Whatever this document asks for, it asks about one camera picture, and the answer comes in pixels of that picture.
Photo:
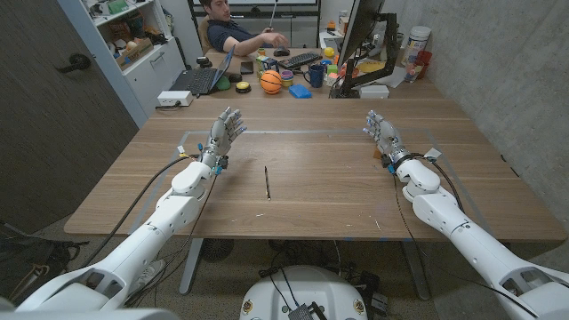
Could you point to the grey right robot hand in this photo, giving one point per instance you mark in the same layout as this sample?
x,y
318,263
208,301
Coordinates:
x,y
387,135

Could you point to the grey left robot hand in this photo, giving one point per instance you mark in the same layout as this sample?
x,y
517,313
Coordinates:
x,y
221,133

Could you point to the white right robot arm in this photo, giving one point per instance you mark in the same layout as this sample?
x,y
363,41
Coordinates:
x,y
467,231

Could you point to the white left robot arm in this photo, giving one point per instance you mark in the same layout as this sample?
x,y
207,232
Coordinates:
x,y
151,231

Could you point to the small orange toy brick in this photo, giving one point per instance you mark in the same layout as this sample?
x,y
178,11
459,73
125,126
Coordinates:
x,y
376,154

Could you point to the green rounded toy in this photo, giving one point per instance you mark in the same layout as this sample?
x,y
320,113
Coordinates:
x,y
223,83

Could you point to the black pen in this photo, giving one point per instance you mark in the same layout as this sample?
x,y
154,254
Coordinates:
x,y
267,183

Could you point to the small white box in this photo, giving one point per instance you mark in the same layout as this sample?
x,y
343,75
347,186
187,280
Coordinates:
x,y
374,91

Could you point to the yellow button on black base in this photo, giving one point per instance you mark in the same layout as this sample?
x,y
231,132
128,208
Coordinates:
x,y
242,86

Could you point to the black laptop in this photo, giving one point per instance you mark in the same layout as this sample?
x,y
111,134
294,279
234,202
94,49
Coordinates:
x,y
197,80

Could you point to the white power strip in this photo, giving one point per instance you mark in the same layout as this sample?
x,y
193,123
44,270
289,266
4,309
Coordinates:
x,y
174,98

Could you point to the yellow plate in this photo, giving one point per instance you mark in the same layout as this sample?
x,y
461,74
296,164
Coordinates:
x,y
371,66

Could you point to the black smartphone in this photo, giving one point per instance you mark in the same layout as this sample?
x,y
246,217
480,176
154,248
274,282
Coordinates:
x,y
246,67

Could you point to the orange basketball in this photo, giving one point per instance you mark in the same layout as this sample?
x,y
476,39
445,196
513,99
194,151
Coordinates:
x,y
271,82

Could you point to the black webcam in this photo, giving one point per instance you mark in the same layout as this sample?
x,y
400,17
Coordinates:
x,y
204,62

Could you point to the black monitor stand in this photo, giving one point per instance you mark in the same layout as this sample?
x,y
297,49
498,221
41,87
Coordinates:
x,y
387,53

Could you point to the stacked play dough tubs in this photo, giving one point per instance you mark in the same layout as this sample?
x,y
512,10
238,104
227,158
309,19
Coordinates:
x,y
287,78

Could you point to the flat blue box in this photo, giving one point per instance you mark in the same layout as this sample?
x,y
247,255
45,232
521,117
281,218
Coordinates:
x,y
300,91

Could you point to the white shelf cabinet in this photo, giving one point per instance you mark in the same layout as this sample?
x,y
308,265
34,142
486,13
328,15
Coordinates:
x,y
153,73

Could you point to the dark blue mug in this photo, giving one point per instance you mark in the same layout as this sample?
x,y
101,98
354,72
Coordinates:
x,y
316,75

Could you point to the white cylindrical canister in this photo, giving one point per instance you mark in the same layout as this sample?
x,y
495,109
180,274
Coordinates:
x,y
417,42

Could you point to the seated man in dark shirt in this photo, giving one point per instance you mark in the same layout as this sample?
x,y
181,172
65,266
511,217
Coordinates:
x,y
226,33

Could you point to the yellow ball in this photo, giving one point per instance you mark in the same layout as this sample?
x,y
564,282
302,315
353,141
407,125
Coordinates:
x,y
329,52

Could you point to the black computer mouse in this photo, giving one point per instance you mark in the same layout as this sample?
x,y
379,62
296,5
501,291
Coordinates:
x,y
281,51

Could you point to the black keyboard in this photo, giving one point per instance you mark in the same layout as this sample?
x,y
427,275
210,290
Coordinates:
x,y
300,60

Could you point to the black computer monitor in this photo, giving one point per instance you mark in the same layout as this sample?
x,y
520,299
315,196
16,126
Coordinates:
x,y
361,26

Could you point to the black round floor fan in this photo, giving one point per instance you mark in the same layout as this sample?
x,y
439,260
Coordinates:
x,y
216,249

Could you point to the cardboard box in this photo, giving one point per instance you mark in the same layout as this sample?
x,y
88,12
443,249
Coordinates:
x,y
133,53

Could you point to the grey metal table leg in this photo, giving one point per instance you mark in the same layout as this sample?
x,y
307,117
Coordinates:
x,y
190,266
417,271

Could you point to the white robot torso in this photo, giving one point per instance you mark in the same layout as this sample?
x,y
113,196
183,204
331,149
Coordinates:
x,y
304,289

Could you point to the black backpack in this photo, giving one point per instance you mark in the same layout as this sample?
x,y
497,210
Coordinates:
x,y
31,262

